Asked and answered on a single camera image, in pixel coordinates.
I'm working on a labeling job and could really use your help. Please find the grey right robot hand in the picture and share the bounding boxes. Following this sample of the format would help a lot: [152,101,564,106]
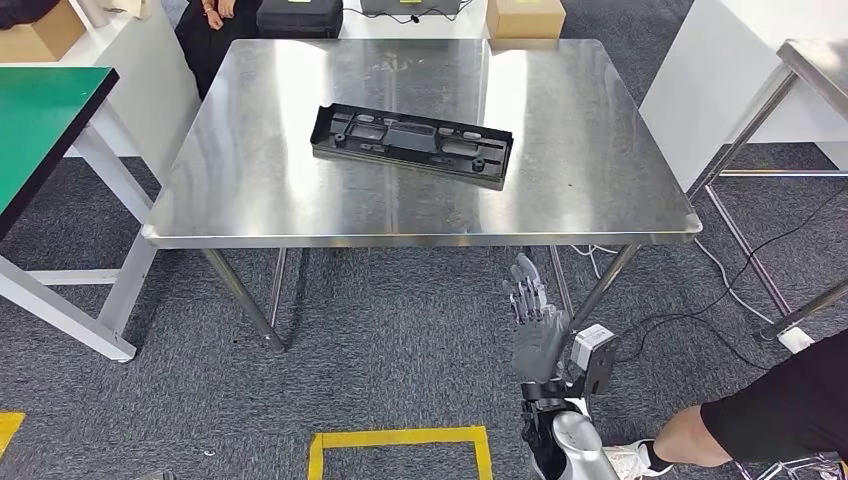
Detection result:
[501,252,572,387]

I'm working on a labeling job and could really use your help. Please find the black plastic car part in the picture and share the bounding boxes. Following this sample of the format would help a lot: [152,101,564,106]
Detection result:
[309,102,515,192]

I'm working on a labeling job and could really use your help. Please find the stainless steel workbench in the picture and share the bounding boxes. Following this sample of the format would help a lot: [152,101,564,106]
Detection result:
[140,38,704,354]

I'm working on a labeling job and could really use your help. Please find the yellow floor tape square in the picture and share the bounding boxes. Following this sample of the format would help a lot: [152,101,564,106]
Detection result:
[0,411,26,460]
[307,425,495,480]

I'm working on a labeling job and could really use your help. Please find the person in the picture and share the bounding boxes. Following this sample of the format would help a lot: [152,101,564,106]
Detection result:
[601,327,848,480]
[174,0,263,101]

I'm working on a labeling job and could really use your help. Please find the black chrome stool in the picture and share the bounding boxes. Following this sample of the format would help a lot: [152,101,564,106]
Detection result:
[731,452,848,480]

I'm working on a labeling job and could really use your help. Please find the white partition panel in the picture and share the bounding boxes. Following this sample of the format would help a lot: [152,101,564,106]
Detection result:
[639,0,848,193]

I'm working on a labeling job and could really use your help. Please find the white desk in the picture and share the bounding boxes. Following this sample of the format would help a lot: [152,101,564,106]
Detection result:
[337,0,493,41]

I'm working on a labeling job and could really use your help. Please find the grey laptop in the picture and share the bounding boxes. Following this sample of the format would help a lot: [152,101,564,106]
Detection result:
[360,0,462,18]

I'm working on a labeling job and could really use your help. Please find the green top table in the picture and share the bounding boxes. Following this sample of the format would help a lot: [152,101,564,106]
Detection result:
[0,66,160,364]

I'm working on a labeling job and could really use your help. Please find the white table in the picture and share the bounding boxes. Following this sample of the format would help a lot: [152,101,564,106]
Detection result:
[0,0,201,181]

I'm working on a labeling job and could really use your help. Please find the black zip case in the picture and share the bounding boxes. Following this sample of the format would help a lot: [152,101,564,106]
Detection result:
[256,0,344,40]

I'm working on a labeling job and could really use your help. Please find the white paper roll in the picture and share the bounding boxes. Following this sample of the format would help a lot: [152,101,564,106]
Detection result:
[79,0,114,29]

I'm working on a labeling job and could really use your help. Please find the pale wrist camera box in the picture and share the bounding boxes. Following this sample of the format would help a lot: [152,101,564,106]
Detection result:
[569,323,619,399]

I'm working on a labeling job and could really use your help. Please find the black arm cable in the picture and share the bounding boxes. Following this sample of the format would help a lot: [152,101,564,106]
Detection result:
[519,397,566,480]

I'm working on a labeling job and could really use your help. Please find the white floor cable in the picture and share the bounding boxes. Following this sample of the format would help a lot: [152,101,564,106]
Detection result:
[569,237,778,327]

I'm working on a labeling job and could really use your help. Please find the black floor cable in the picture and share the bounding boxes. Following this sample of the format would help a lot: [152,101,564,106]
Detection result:
[612,184,848,374]

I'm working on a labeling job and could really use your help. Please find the black laptop cable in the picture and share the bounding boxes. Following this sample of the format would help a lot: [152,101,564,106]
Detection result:
[341,1,476,26]

